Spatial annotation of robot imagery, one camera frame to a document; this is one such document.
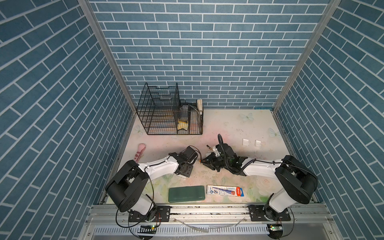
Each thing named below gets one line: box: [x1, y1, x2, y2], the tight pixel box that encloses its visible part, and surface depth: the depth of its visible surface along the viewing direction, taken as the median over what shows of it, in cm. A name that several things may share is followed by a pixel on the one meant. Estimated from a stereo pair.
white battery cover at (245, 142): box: [242, 138, 250, 146], surface depth 104 cm
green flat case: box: [168, 185, 205, 203], surface depth 82 cm
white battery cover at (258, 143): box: [255, 139, 262, 147], surface depth 104 cm
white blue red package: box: [206, 185, 244, 197], surface depth 82 cm
